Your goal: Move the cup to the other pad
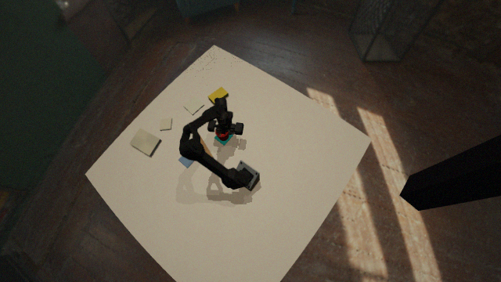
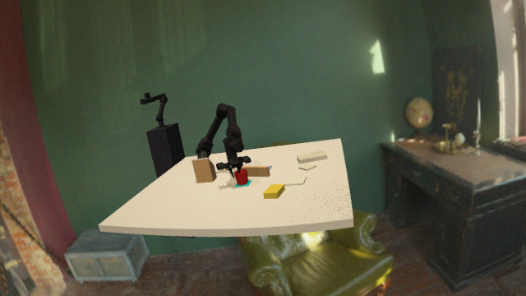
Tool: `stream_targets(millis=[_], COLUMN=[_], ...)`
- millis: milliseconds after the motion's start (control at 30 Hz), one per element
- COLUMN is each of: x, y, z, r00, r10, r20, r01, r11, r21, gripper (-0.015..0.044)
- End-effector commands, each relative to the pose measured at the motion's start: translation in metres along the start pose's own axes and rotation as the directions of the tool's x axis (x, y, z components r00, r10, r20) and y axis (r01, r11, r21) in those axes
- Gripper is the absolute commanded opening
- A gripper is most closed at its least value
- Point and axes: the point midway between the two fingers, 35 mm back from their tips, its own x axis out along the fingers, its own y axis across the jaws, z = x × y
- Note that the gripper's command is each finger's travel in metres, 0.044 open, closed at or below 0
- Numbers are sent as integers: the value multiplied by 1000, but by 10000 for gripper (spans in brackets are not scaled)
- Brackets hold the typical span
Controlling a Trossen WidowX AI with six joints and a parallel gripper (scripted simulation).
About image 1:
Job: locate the brown curved wooden bar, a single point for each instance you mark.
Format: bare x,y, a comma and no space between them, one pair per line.
205,147

